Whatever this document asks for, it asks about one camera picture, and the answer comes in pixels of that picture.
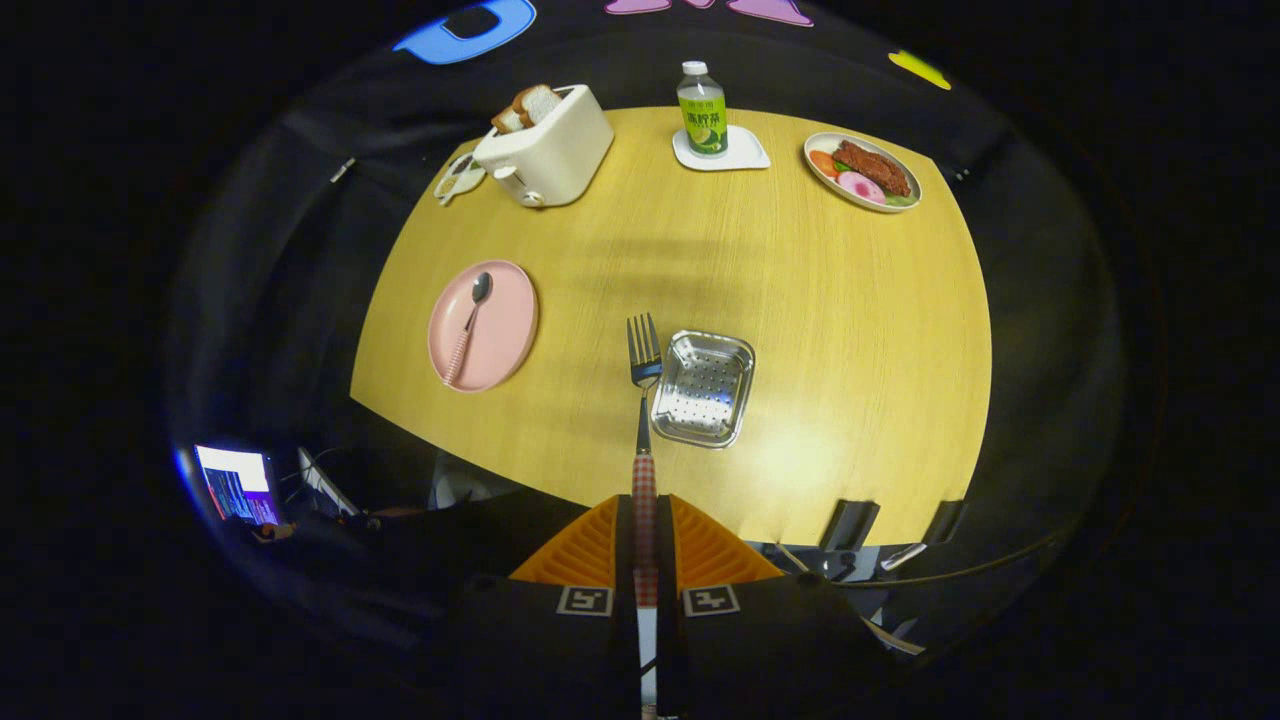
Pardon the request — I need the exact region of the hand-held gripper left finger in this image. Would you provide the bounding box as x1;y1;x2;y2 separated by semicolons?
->
440;493;641;720

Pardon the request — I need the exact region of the white divided sauce dish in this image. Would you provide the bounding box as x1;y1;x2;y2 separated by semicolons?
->
434;150;488;207

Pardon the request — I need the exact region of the lit computer screen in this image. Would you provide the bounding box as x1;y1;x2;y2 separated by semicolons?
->
193;444;283;528

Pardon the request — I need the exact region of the white toaster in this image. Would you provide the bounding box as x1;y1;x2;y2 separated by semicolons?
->
472;84;616;209

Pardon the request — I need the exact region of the perforated metal tray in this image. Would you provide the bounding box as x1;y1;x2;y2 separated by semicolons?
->
651;330;757;449

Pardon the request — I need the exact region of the spoon with checkered handle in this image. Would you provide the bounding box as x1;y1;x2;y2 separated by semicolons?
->
442;271;494;388

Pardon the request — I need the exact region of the grey laptop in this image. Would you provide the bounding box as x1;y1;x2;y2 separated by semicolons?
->
297;447;361;516

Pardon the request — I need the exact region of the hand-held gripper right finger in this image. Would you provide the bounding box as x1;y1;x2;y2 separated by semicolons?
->
655;493;901;720

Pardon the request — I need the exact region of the large toast slice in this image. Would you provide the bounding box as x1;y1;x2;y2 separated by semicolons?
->
513;84;564;128

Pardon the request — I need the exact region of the black table clamp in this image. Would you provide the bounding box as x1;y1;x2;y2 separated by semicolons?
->
920;498;969;546
820;498;881;553

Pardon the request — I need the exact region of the green label drink bottle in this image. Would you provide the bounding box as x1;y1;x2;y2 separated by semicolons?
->
676;61;729;158

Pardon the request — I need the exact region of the white food plate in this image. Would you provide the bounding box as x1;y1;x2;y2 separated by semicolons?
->
803;132;923;214

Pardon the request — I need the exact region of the fork with checkered handle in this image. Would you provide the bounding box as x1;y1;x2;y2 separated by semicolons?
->
626;312;664;609

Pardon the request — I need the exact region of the pink round plate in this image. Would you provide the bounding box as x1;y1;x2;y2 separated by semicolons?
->
427;259;540;394

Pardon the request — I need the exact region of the white square coaster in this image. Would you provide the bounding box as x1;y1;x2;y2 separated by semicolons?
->
672;124;772;172

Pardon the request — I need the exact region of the brown meat piece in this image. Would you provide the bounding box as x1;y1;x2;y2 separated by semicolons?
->
833;140;913;197

